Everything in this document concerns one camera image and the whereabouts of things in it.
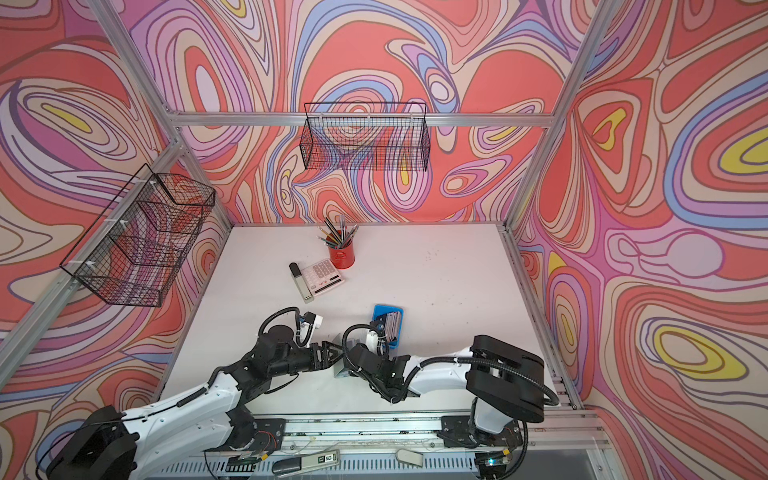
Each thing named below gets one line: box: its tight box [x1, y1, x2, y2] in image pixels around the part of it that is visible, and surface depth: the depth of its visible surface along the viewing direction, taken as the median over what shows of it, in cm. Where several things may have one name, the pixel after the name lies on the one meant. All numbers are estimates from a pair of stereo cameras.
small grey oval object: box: [396, 448, 424, 468], surface depth 70 cm
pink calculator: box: [300, 259, 345, 296], surface depth 103 cm
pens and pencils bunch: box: [316, 215, 359, 249], surface depth 103 cm
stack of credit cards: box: [384, 312, 401, 342], surface depth 92 cm
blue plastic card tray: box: [372, 304, 405, 349], surface depth 93 cm
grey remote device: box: [272, 449, 341, 477], surface depth 68 cm
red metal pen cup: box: [328, 241, 355, 269], surface depth 107 cm
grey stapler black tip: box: [289, 262, 314, 304], surface depth 101 cm
